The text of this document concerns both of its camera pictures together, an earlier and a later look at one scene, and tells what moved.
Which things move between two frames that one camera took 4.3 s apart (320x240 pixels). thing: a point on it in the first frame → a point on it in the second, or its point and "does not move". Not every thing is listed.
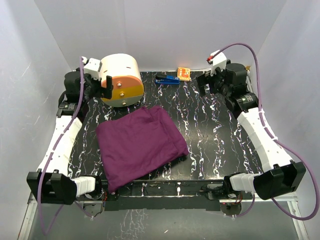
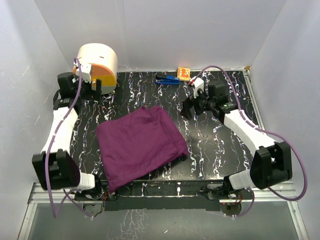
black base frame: x=166 y=195 does not move
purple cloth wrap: x=135 y=144 does not move
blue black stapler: x=169 y=79 does not move
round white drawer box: x=127 y=83 → x=104 y=60
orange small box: x=183 y=73 does not move
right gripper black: x=203 y=80 → x=187 y=103
